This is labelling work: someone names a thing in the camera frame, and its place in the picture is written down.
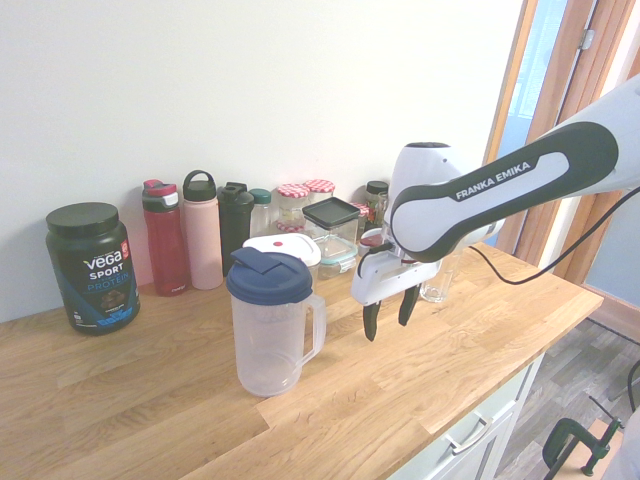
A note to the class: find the clear drinking glass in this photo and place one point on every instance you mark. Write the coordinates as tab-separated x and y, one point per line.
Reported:
440	292

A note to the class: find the dark jar with dark lid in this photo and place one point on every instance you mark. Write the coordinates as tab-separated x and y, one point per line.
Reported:
376	192

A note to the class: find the glass container teal clip lid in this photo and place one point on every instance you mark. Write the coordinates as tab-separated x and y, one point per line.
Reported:
337	262

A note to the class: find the pale green cabinet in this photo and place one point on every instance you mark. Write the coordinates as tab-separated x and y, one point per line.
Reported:
500	440

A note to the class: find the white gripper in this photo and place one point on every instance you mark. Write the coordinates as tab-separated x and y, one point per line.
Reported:
395	280

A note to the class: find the square container black lid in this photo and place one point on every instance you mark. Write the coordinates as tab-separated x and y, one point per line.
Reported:
332	220

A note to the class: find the small jar red checked lid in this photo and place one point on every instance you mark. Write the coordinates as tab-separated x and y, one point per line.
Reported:
361	212

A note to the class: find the pink water bottle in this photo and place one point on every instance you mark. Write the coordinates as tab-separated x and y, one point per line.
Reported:
202	240

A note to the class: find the red water bottle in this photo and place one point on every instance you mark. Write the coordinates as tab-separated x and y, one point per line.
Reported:
167	245

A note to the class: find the cereal container white lid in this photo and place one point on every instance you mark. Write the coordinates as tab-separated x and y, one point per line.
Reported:
295	246

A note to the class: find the black shaker bottle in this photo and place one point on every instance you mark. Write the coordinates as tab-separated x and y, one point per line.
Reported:
235	225

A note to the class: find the black Vega protein tub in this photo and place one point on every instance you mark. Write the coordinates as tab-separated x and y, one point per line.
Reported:
92	270

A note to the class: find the wooden door frame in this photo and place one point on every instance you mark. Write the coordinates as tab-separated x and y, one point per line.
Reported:
517	65

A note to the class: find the glass jar red checked lid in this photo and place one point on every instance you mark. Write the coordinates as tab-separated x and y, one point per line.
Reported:
320	187
291	210

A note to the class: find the metal door hinge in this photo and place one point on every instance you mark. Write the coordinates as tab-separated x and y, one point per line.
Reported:
587	39

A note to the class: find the clear bottle with green cap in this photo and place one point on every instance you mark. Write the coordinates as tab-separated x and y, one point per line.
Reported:
261	215

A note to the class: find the clear pitcher with blue lid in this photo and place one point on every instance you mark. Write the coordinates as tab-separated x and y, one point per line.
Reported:
270	350

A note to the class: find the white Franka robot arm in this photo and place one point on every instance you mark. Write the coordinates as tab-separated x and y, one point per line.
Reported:
500	200

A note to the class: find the green metal clamp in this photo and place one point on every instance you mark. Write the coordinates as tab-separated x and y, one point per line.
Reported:
562	437

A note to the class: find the wrist camera with red mount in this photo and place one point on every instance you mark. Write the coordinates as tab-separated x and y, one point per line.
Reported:
372	240

